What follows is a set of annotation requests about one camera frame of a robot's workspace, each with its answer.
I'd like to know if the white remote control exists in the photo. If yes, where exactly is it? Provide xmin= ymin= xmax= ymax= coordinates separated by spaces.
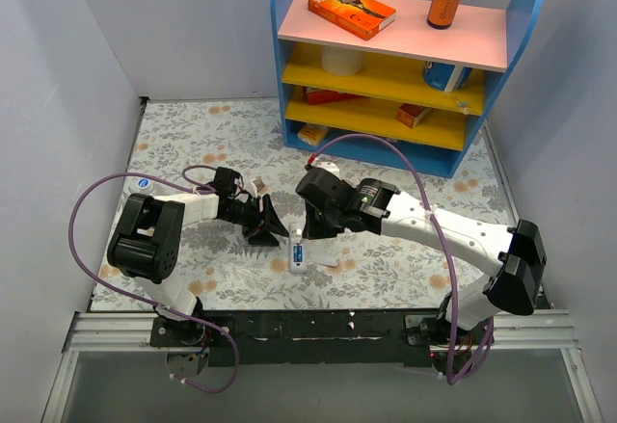
xmin=288 ymin=223 xmax=308 ymax=275

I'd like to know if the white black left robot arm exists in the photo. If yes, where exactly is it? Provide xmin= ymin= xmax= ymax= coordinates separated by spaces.
xmin=107 ymin=167 xmax=289 ymax=346

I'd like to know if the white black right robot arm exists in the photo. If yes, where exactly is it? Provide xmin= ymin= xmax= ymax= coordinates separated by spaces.
xmin=296 ymin=167 xmax=547 ymax=344

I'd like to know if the blue battery in remote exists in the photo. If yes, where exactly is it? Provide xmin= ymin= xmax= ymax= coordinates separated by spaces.
xmin=292 ymin=244 xmax=304 ymax=266

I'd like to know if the yellow red packet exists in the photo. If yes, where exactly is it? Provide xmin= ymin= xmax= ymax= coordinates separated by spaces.
xmin=297 ymin=123 xmax=331 ymax=147

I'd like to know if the floral patterned table mat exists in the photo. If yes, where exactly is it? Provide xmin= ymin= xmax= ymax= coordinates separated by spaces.
xmin=90 ymin=97 xmax=537 ymax=312

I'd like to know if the clear bottle blue cap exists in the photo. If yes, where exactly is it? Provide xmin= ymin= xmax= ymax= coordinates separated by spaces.
xmin=128 ymin=177 xmax=168 ymax=200

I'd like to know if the red box on shelf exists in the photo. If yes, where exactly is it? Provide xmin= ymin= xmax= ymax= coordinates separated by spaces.
xmin=302 ymin=87 xmax=362 ymax=105

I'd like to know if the orange box on shelf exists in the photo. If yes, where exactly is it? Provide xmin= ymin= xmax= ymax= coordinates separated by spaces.
xmin=396 ymin=103 xmax=433 ymax=128

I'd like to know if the blue wooden shelf unit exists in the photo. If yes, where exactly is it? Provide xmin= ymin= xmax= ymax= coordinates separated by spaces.
xmin=270 ymin=0 xmax=544 ymax=177

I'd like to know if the blue white can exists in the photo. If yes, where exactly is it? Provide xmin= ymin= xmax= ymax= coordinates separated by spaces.
xmin=422 ymin=61 xmax=472 ymax=93

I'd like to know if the orange razor box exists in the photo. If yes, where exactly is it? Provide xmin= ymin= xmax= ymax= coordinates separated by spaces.
xmin=308 ymin=0 xmax=396 ymax=40

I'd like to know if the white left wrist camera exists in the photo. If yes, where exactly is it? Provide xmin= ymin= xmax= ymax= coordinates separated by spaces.
xmin=250 ymin=178 xmax=268 ymax=198

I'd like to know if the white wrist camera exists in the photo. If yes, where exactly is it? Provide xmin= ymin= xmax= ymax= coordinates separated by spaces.
xmin=314 ymin=162 xmax=340 ymax=178
xmin=250 ymin=178 xmax=268 ymax=198

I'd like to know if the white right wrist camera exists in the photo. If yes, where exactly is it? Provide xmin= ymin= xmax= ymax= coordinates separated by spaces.
xmin=314 ymin=162 xmax=340 ymax=178

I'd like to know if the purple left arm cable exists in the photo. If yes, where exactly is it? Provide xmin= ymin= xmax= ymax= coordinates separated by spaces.
xmin=67 ymin=164 xmax=242 ymax=394

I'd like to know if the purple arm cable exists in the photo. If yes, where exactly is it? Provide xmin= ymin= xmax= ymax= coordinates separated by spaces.
xmin=304 ymin=133 xmax=496 ymax=386
xmin=67 ymin=164 xmax=242 ymax=394

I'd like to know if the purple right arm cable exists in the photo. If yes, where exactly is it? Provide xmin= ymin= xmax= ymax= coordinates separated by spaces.
xmin=304 ymin=133 xmax=496 ymax=386

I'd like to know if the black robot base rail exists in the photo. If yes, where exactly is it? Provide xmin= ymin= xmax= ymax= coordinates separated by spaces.
xmin=149 ymin=308 xmax=450 ymax=369

